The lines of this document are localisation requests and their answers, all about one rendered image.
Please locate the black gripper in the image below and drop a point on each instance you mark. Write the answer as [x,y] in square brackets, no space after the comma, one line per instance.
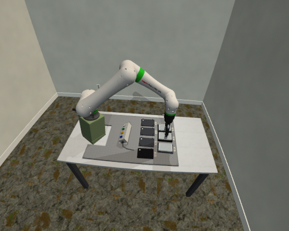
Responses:
[167,127]

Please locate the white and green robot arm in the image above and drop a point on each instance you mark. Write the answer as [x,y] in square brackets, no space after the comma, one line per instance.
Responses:
[90,100]

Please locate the cream button panel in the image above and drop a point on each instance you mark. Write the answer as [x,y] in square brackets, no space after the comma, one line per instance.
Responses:
[125,134]

